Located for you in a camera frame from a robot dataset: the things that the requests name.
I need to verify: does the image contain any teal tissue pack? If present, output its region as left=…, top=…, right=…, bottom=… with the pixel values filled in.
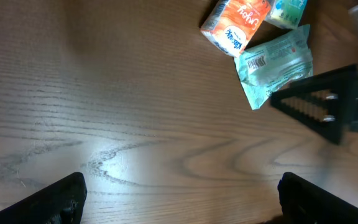
left=264, top=0, right=308, bottom=29

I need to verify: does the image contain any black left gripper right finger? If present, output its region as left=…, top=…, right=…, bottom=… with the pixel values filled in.
left=278, top=172, right=358, bottom=224

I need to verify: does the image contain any orange tissue pack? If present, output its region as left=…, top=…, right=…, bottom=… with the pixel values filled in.
left=200, top=0, right=271, bottom=57

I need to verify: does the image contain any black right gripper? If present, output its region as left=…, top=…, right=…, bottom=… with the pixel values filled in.
left=270, top=65, right=358, bottom=144

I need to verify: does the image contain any teal wet wipe packet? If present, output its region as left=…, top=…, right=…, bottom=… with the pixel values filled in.
left=234, top=24, right=313, bottom=110

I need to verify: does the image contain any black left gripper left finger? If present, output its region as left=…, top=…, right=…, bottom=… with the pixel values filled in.
left=0, top=172, right=87, bottom=224

